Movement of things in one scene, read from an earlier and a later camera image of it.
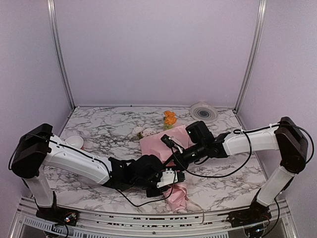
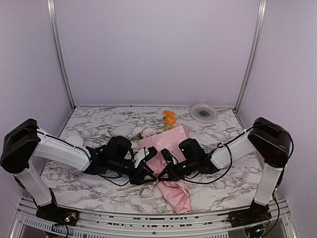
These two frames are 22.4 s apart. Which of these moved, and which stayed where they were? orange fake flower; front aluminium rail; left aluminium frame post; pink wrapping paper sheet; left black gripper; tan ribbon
Moved: left black gripper; tan ribbon
Stayed: left aluminium frame post; pink wrapping paper sheet; orange fake flower; front aluminium rail
